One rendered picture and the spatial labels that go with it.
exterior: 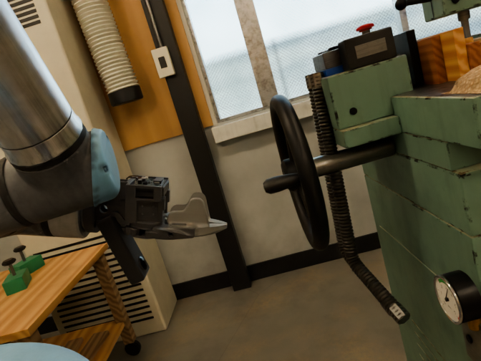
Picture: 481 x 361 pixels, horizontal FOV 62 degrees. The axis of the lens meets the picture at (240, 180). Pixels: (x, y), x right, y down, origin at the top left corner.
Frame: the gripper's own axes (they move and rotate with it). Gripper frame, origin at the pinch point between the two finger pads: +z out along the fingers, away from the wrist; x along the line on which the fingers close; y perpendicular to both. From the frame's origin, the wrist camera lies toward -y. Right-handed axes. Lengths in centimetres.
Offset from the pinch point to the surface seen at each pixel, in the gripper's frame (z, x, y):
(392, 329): 65, 71, -59
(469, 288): 30.3, -17.0, 0.3
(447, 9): 35, 8, 37
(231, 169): 4, 142, -16
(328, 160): 18.6, 9.6, 10.6
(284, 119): 9.1, 2.0, 17.7
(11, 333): -56, 42, -48
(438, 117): 27.9, -8.0, 19.8
